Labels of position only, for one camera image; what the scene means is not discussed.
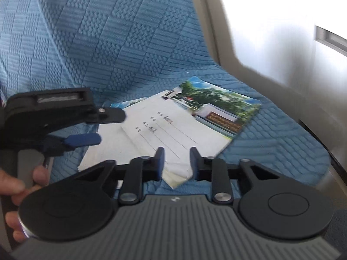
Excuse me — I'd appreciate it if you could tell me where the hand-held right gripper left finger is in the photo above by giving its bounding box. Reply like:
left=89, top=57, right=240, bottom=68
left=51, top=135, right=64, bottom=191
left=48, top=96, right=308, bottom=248
left=73, top=146, right=166, bottom=206

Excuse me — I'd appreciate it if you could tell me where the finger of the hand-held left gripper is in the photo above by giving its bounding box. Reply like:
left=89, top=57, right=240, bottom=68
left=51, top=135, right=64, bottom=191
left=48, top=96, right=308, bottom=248
left=97, top=107, right=127, bottom=124
left=41, top=133, right=102, bottom=157

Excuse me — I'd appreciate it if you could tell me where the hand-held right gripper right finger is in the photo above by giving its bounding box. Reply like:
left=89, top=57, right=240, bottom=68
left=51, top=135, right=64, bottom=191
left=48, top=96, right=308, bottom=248
left=190, top=146, right=281, bottom=204

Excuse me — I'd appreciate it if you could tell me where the photo cover booklet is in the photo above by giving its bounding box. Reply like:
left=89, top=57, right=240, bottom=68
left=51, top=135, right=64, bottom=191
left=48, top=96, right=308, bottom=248
left=121, top=76, right=262, bottom=159
left=79, top=97, right=166, bottom=173

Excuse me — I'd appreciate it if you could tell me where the person's left hand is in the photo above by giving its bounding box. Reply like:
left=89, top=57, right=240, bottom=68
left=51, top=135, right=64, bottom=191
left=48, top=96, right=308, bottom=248
left=0, top=165, right=51, bottom=243

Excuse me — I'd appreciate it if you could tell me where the white paper sheet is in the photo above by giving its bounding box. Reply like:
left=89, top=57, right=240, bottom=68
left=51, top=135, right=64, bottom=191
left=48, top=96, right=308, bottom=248
left=162, top=162, right=195, bottom=189

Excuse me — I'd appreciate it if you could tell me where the blue textured seat cushion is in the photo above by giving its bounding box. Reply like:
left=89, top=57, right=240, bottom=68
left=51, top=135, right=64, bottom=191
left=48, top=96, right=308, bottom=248
left=0, top=0, right=77, bottom=106
left=27, top=0, right=332, bottom=197

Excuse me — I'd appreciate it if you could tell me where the beige seat frame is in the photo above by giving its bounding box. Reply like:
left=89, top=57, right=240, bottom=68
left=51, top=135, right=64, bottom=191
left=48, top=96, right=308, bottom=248
left=186, top=0, right=347, bottom=175

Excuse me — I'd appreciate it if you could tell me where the grey window frame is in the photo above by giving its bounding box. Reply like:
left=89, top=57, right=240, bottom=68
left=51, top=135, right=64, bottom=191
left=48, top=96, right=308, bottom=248
left=314, top=25, right=347, bottom=47

